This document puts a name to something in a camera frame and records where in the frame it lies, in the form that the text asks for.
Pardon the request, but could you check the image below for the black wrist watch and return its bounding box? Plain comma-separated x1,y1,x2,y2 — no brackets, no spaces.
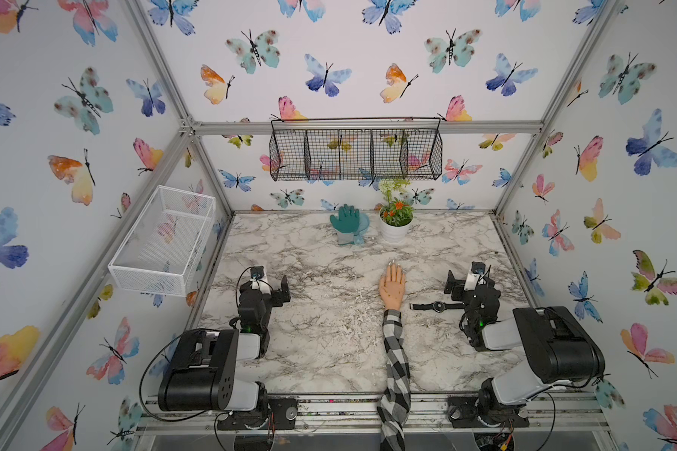
410,301,464,313

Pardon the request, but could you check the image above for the checkered sleeve forearm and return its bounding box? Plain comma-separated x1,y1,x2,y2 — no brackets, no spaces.
377,309,411,450

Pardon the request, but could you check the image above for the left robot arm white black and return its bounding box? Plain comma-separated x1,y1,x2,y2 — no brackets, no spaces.
157,276,291,430

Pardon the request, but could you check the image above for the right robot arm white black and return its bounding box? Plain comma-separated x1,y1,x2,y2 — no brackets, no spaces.
434,263,606,428

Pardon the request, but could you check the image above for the mannequin hand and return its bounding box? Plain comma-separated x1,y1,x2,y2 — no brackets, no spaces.
379,262,406,311

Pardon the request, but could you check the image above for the potted plant white pot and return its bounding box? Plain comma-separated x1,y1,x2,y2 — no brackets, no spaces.
379,180,414,244

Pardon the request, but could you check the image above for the teal hand-shaped holder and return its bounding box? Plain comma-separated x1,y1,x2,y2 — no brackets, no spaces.
330,204,370,245

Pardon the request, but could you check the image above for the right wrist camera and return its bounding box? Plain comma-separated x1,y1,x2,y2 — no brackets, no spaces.
464,261,491,291

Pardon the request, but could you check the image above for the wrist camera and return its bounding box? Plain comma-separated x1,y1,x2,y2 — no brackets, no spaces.
249,266,273,294
464,261,491,291

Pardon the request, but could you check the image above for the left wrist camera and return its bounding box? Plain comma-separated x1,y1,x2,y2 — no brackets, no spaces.
249,266,273,294

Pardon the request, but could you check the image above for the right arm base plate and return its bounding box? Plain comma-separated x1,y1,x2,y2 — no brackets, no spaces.
447,394,530,428

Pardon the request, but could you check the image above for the white mesh wall basket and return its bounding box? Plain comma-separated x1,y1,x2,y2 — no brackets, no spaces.
108,185,216,296

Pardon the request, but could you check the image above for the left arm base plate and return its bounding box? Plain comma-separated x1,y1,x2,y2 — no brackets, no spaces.
216,397,298,431

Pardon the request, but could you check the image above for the aluminium front rail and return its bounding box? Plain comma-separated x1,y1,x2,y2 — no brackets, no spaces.
137,392,610,436

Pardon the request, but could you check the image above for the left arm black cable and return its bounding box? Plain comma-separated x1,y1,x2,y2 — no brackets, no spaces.
138,331,216,424

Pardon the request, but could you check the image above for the black wire wall basket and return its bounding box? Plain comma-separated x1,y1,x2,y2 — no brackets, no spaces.
263,118,443,183

